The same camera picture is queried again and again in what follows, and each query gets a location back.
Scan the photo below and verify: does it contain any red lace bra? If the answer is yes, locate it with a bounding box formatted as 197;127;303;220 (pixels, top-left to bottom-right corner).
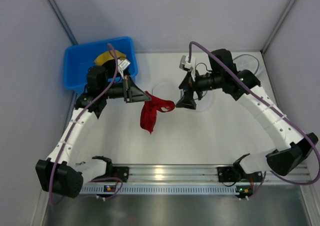
140;91;176;134

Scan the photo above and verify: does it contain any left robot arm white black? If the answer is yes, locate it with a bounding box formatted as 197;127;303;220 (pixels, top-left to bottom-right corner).
35;66;152;198

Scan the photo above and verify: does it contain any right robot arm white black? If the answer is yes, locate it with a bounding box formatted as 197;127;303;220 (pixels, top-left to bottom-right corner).
176;49;319;176

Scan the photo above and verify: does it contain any black garment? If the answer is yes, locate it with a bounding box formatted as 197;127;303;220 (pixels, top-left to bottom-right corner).
102;60;130;79

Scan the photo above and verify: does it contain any yellow garment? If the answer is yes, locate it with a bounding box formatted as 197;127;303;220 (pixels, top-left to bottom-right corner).
94;50;127;66

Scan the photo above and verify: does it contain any blue plastic bin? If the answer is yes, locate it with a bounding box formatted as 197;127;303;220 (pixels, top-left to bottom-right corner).
63;36;139;95

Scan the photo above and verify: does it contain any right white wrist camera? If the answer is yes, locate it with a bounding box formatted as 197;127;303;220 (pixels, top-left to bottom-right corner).
179;55;197;72

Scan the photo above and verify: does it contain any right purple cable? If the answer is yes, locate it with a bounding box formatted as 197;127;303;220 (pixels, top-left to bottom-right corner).
188;41;320;201

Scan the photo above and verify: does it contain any aluminium frame rail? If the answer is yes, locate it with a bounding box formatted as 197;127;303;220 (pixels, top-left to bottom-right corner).
79;163;313;184

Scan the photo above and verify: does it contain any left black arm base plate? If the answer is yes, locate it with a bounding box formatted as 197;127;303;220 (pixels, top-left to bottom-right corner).
111;166;130;183

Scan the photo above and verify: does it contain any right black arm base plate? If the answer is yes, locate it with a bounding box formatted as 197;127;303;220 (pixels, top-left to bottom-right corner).
217;165;263;183

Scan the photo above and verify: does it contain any slotted grey cable duct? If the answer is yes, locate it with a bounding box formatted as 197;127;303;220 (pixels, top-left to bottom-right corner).
80;184;252;195

